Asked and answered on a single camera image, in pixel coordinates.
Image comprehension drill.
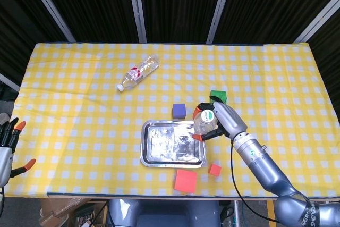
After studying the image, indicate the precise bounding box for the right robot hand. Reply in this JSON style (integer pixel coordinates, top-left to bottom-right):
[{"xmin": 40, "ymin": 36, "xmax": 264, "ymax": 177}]
[{"xmin": 191, "ymin": 101, "xmax": 249, "ymax": 142}]

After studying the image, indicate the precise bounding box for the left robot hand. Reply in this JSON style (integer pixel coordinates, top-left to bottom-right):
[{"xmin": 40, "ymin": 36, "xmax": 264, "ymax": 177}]
[{"xmin": 0, "ymin": 117, "xmax": 37, "ymax": 188}]

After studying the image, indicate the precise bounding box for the clear bottle green-white cap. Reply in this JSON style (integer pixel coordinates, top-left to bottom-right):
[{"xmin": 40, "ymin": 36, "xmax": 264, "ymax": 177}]
[{"xmin": 192, "ymin": 110, "xmax": 220, "ymax": 136}]

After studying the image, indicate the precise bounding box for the stainless steel tray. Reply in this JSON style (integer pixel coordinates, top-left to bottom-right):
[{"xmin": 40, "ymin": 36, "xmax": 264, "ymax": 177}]
[{"xmin": 140, "ymin": 119, "xmax": 208, "ymax": 169}]

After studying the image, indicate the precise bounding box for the clear bottle red label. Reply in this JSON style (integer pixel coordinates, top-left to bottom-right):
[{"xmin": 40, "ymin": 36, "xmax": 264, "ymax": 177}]
[{"xmin": 116, "ymin": 54, "xmax": 161, "ymax": 93}]

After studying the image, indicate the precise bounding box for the green building brick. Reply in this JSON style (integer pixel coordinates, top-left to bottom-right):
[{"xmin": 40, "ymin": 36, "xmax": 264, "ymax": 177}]
[{"xmin": 209, "ymin": 90, "xmax": 228, "ymax": 105}]

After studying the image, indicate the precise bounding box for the purple foam cube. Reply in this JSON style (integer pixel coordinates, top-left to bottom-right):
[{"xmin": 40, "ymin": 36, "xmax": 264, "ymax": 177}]
[{"xmin": 172, "ymin": 103, "xmax": 186, "ymax": 120}]

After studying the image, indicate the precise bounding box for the small orange foam cube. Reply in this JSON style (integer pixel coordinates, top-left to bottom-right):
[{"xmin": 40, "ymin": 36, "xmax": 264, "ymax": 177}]
[{"xmin": 208, "ymin": 163, "xmax": 222, "ymax": 178}]

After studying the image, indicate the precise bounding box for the yellow checked tablecloth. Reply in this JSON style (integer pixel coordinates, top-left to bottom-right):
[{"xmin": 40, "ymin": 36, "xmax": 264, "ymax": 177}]
[{"xmin": 5, "ymin": 41, "xmax": 340, "ymax": 199}]

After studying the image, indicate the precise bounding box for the large orange foam cube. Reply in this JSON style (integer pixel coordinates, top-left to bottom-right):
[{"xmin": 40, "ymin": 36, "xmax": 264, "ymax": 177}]
[{"xmin": 174, "ymin": 169, "xmax": 198, "ymax": 194}]

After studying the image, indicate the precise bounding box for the brown cardboard box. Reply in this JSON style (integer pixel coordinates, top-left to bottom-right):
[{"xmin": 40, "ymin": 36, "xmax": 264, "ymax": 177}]
[{"xmin": 39, "ymin": 197, "xmax": 91, "ymax": 227}]

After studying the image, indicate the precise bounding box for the grey robot torso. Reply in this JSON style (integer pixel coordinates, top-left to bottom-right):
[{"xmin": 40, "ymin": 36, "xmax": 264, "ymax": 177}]
[{"xmin": 107, "ymin": 198, "xmax": 222, "ymax": 227}]

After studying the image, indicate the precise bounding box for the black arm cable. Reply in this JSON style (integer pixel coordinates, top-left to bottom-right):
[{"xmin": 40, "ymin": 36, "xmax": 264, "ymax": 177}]
[{"xmin": 229, "ymin": 139, "xmax": 281, "ymax": 224}]

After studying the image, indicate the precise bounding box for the white partition post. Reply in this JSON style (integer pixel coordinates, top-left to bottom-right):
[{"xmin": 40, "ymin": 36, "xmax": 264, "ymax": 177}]
[
  {"xmin": 22, "ymin": 0, "xmax": 77, "ymax": 43},
  {"xmin": 0, "ymin": 72, "xmax": 21, "ymax": 93},
  {"xmin": 125, "ymin": 0, "xmax": 148, "ymax": 44},
  {"xmin": 293, "ymin": 0, "xmax": 340, "ymax": 44},
  {"xmin": 206, "ymin": 0, "xmax": 236, "ymax": 44}
]

